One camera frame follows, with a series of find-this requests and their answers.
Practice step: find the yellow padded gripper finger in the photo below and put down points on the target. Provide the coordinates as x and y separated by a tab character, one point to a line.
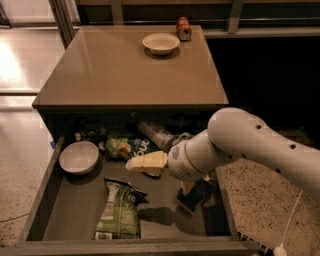
151	163
187	187

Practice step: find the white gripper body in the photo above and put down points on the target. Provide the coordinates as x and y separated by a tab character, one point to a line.
177	160

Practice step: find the green jalapeno chip bag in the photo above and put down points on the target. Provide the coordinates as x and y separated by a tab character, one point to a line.
119	219

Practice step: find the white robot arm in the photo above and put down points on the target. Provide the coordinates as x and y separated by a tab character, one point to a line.
233	134

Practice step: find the green snack bag white logo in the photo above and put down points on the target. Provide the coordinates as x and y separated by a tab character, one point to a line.
126	145

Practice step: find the dark crumpled bag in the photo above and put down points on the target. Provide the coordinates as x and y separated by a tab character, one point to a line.
86	129

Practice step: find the white bowl in drawer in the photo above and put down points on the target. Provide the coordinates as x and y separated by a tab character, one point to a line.
79	158

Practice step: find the open grey top drawer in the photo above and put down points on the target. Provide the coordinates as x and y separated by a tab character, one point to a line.
51	213

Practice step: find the grey cabinet with counter top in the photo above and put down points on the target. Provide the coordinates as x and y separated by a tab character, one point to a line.
107	68

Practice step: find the white bowl on counter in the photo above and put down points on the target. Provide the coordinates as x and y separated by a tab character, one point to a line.
161	43

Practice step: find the blue yellow sponge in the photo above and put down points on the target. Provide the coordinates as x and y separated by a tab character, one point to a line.
200	193

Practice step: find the clear plastic water bottle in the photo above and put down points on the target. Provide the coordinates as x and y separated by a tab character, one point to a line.
157	134

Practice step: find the orange soda can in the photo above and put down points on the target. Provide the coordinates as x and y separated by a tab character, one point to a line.
183	29

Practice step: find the metal window frame rail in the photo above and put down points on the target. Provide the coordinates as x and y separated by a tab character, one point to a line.
218	18

